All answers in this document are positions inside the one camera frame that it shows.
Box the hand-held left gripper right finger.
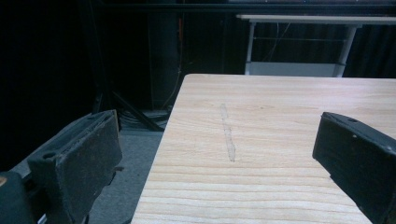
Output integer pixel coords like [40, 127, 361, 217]
[312, 111, 396, 224]

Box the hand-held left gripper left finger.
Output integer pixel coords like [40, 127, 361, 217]
[9, 109, 123, 224]

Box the dark curtain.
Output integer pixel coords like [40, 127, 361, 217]
[183, 6, 396, 78]

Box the white metal frame table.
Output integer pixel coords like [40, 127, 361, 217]
[235, 14, 396, 78]

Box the orange cable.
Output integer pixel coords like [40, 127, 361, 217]
[161, 17, 183, 110]

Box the black metal stand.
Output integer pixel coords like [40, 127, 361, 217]
[78, 0, 166, 133]

